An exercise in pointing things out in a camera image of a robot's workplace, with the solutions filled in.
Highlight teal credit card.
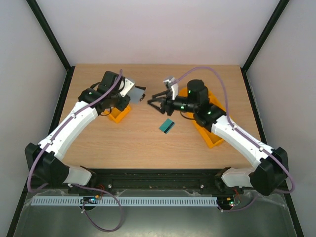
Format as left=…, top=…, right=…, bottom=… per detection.
left=159, top=118, right=175, bottom=134

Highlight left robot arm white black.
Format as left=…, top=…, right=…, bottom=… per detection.
left=25, top=71, right=135, bottom=192

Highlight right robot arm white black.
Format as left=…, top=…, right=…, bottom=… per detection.
left=148, top=78, right=288, bottom=196

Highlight small yellow bin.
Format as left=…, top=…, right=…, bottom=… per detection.
left=101, top=105, right=131, bottom=123

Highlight yellow three-compartment bin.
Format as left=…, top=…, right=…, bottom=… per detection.
left=180, top=87, right=225, bottom=149

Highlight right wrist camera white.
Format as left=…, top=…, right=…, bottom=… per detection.
left=163, top=76, right=179, bottom=100

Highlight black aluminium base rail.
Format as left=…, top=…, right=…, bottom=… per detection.
left=24, top=168, right=289, bottom=196

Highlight white slotted cable duct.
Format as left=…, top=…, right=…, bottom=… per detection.
left=30, top=196, right=218, bottom=207

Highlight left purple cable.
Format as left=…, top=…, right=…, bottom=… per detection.
left=27, top=68, right=124, bottom=232

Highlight purple cable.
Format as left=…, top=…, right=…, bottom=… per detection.
left=172, top=66, right=296, bottom=213
left=27, top=68, right=124, bottom=232

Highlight left black frame post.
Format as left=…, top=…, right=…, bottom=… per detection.
left=26, top=0, right=75, bottom=72

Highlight black frame post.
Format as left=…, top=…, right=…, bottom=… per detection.
left=241, top=0, right=291, bottom=74
left=26, top=0, right=75, bottom=72

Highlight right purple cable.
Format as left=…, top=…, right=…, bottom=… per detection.
left=172, top=66, right=296, bottom=213

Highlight right black frame post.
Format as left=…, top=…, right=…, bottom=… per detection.
left=241, top=0, right=291, bottom=74

